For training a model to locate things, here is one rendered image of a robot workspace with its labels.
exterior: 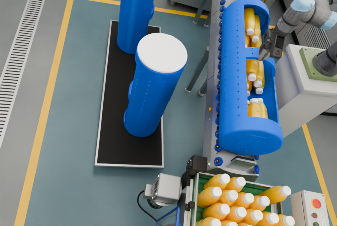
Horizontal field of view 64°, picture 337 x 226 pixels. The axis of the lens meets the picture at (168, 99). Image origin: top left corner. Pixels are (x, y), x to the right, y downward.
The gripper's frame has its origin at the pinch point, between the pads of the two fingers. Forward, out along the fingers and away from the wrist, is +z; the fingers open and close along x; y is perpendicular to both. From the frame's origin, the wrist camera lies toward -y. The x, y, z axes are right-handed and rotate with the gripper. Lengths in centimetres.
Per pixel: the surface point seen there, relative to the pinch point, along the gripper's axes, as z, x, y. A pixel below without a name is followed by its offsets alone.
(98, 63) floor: 123, 97, 67
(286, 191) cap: 14, -16, -58
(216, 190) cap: 14, 16, -63
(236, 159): 18, 5, -46
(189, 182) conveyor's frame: 34, 22, -56
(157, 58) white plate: 20, 49, 1
